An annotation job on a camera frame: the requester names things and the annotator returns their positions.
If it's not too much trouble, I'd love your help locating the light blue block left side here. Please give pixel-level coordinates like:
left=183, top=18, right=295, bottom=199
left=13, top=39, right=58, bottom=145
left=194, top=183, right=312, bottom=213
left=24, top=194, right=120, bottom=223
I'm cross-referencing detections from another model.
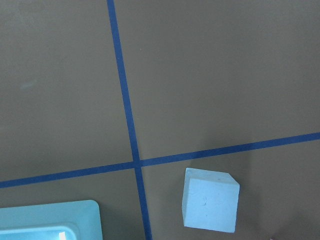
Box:
left=181, top=167, right=240, bottom=233

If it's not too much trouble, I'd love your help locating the cyan plastic bin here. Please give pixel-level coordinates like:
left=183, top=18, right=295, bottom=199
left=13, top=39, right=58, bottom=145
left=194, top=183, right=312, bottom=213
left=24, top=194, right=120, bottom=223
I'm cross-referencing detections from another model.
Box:
left=0, top=200, right=103, bottom=240

